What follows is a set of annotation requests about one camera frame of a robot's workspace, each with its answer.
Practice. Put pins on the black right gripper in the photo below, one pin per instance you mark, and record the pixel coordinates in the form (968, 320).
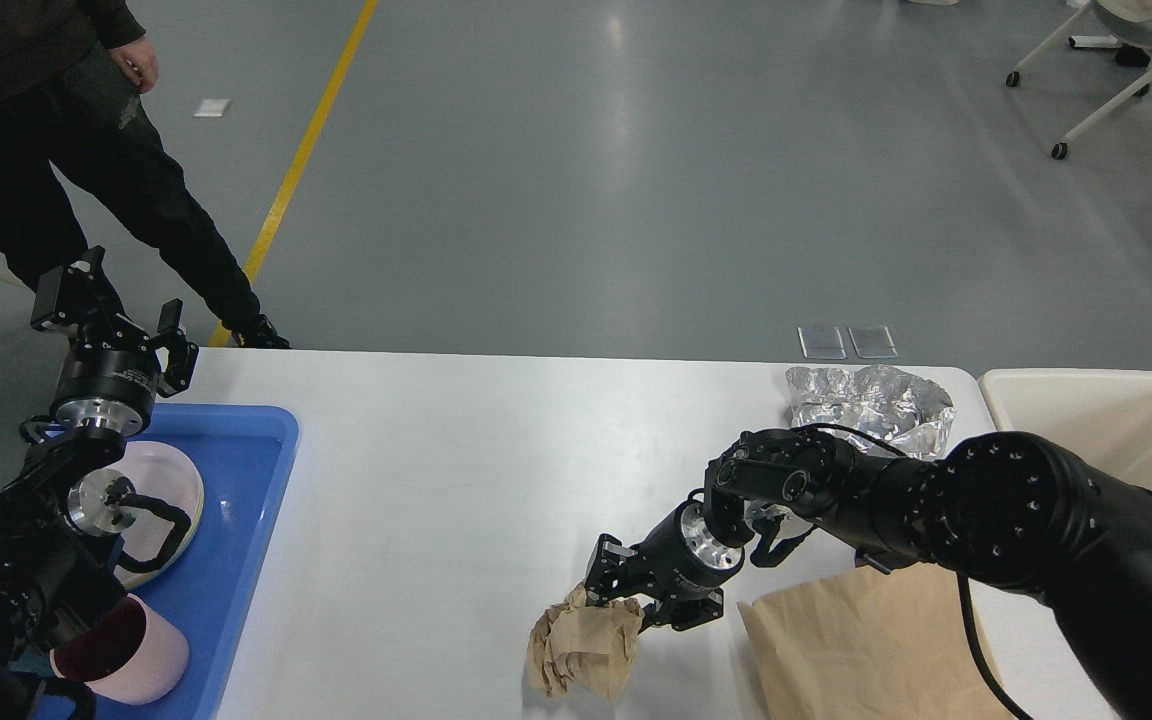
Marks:
(687, 565)

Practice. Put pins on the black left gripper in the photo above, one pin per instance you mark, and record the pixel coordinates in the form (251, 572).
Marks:
(107, 387)

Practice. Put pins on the brown paper ball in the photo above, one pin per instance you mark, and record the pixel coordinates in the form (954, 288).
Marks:
(577, 643)

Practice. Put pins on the pink plate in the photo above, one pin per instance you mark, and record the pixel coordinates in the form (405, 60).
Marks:
(141, 462)

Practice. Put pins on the brown paper bag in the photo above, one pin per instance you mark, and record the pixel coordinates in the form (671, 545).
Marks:
(864, 645)

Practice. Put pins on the aluminium foil container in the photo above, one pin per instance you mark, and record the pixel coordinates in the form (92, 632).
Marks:
(905, 411)

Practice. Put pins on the pink mug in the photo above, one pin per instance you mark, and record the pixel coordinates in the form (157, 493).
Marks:
(133, 656)

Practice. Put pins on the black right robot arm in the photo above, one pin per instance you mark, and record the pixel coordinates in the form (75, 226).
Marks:
(1008, 509)

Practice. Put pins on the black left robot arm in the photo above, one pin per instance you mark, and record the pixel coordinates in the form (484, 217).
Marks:
(60, 540)

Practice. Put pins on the yellow plate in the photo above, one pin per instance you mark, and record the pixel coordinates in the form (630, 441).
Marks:
(185, 490)

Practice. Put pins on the blue plastic tray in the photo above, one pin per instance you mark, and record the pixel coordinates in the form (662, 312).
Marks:
(245, 456)

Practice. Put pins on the person in black clothes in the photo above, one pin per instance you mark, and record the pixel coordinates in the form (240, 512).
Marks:
(72, 78)

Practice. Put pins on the left floor outlet cover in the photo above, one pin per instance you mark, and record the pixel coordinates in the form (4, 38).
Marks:
(822, 342)

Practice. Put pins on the floor outlet cover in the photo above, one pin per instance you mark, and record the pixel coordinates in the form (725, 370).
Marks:
(873, 341)
(822, 342)

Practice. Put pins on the right floor outlet cover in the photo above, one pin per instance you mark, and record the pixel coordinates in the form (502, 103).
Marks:
(873, 341)

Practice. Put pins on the beige plastic bin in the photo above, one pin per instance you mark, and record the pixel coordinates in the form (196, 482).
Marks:
(1102, 415)

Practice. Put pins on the white rolling chair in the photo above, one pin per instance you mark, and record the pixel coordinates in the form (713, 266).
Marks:
(1124, 27)

